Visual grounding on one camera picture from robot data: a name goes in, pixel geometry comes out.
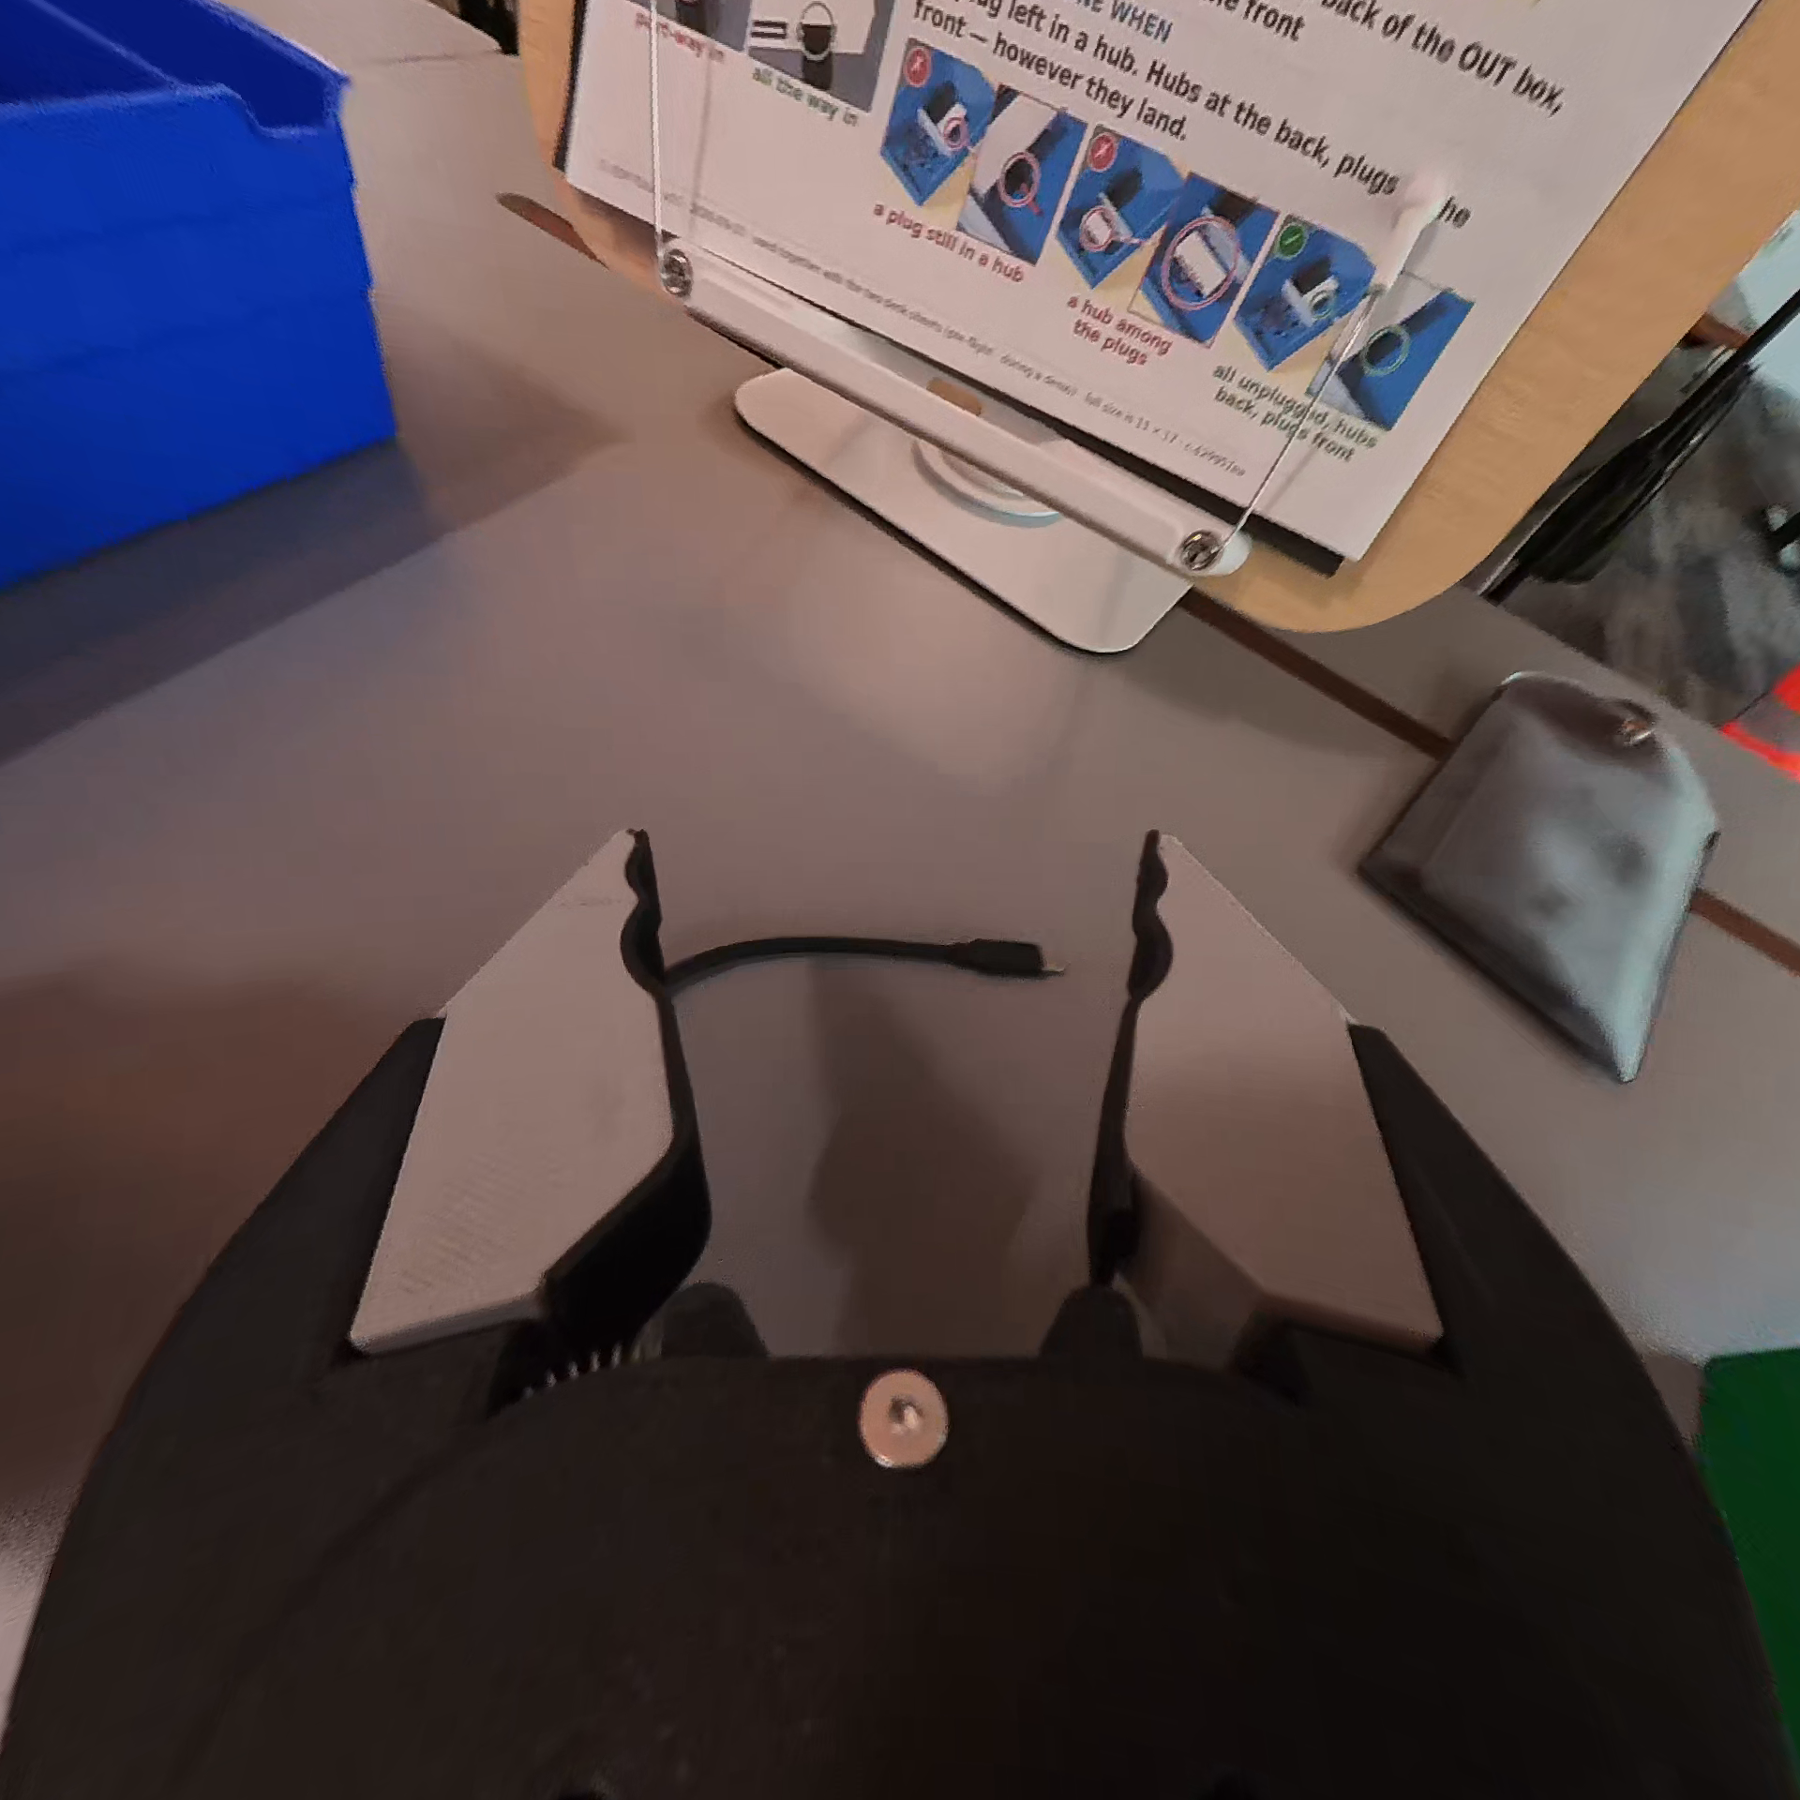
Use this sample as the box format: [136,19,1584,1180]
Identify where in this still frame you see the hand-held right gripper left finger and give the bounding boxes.
[346,830,714,1395]

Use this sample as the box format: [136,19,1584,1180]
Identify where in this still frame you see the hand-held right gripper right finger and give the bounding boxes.
[1086,830,1449,1373]

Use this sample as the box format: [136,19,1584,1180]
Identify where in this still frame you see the thin black cable copper plug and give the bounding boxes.
[659,935,1065,1018]

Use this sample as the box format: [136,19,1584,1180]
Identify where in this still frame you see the green storage bin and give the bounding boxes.
[1699,1347,1800,1632]

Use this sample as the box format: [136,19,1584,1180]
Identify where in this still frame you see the blue storage bin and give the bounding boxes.
[0,0,398,594]

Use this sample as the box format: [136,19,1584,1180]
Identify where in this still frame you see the orange traffic cone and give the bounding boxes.
[1723,661,1800,783]

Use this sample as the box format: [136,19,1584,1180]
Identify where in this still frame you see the white stand base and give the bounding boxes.
[736,369,1253,656]

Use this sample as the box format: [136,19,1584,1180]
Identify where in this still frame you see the wooden stand board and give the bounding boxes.
[520,0,1800,635]

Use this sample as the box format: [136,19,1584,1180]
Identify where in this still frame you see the black chair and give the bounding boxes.
[1484,303,1800,600]

